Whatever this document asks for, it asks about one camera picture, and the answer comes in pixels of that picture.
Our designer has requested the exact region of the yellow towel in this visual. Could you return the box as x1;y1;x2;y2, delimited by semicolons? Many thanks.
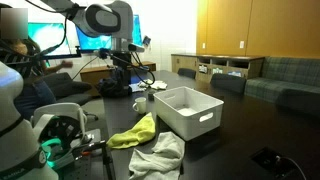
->
106;113;156;149

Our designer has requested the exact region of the small dark cup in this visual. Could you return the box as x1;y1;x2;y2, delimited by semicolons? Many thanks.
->
148;90;155;101

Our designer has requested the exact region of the white mug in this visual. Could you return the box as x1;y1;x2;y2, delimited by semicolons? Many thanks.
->
132;97;146;114

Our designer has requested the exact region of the right wall monitor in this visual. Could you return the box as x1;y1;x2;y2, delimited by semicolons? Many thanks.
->
76;14;144;52

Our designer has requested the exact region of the table cable port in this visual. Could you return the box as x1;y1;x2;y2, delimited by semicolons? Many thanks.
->
250;147;296;179

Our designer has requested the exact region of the white green robot base device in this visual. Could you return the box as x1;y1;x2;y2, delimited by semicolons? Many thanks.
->
31;103;105;170

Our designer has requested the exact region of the dark office chair near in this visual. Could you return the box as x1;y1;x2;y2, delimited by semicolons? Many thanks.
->
210;73;246;94

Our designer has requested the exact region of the white plastic bucket bin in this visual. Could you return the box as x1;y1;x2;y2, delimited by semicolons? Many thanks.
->
154;86;224;141

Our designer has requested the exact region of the grey lounge chair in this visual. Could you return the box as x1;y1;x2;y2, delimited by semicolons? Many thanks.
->
43;72;93;106

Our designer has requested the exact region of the plaid green sofa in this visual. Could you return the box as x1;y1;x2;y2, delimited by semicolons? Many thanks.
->
244;57;320;116

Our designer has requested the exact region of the white towel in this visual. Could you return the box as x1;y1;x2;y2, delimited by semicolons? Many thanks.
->
129;132;185;180

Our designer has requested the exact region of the wooden sideboard cabinet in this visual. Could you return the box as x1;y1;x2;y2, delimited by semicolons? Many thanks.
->
171;53;264;82

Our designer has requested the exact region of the left wall monitor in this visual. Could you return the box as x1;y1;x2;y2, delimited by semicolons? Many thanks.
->
28;22;71;56

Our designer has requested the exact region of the crumpled white cloth far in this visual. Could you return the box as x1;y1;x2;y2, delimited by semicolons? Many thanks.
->
138;81;167;90

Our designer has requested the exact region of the seated person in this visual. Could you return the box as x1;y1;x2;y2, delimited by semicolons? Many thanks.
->
0;3;73;120

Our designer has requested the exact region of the wall monitor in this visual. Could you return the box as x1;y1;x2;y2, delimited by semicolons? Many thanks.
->
28;22;71;56
76;14;144;52

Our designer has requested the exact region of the wooden low bench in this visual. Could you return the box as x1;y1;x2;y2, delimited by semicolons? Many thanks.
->
79;60;157;86

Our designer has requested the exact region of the dark office chair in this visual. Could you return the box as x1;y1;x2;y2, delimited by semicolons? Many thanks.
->
178;68;196;79
210;73;246;94

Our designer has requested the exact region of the dark office chair far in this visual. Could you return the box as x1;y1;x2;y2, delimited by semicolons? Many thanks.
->
178;68;196;79

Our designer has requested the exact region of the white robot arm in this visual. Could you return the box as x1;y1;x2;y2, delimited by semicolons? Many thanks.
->
0;0;133;180

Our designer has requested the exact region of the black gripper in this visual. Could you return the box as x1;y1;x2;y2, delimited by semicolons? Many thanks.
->
112;52;132;96

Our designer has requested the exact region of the black bag on table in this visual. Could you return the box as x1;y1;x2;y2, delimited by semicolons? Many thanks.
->
96;78;132;98

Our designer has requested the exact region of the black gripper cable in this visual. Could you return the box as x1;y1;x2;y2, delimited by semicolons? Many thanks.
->
109;51;156;86

